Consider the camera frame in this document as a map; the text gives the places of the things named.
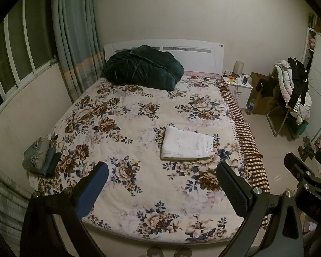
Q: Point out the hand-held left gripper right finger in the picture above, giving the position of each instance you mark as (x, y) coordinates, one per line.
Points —
(231, 187)

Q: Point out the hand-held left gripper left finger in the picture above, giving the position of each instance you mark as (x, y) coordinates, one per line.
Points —
(92, 190)

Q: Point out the white pants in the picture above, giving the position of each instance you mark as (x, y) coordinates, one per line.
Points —
(182, 144)

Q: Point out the green box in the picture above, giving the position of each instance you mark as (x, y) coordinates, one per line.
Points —
(301, 129)

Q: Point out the dark teal folded cloth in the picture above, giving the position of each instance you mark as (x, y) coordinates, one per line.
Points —
(52, 162)

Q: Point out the brown checked bed sheet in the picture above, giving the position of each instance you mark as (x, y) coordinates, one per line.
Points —
(246, 139)

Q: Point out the folding metal chair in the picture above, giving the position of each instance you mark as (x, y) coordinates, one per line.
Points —
(279, 111)

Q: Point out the grey-green folded clothes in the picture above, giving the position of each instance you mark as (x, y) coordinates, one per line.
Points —
(36, 155)

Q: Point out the large brown cardboard box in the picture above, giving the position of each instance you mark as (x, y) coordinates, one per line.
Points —
(264, 104)

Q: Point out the plastic water bottle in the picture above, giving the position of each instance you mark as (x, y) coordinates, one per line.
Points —
(250, 106)

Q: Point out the black white-striped clothes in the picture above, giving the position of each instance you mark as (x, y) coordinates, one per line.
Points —
(299, 85)

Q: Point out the bed with floral cover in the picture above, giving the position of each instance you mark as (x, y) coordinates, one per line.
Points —
(139, 128)

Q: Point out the chair piled with clothes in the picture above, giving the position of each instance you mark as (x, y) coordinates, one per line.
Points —
(283, 83)

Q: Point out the black cloth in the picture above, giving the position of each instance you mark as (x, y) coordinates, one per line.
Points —
(266, 87)

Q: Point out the bunched teal striped curtain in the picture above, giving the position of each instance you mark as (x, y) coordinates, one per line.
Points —
(5, 200)

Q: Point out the person's left shoe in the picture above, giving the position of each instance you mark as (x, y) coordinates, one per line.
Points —
(155, 252)

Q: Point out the white nightstand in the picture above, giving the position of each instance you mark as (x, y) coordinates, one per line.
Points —
(242, 92)

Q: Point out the dark cup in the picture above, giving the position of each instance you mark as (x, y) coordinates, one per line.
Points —
(245, 79)

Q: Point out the cream kettle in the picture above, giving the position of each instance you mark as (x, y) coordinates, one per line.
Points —
(239, 68)

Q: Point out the pink folded cloth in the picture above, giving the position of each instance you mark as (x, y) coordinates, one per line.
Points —
(312, 43)

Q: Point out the dark green duvet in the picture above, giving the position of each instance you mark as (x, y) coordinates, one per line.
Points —
(141, 69)

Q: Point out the white bed headboard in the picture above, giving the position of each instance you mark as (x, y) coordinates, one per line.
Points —
(200, 59)

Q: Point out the long teal striped curtain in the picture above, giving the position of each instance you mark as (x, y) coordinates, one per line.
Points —
(75, 45)

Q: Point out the white framed window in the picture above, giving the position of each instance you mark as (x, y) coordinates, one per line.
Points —
(29, 45)

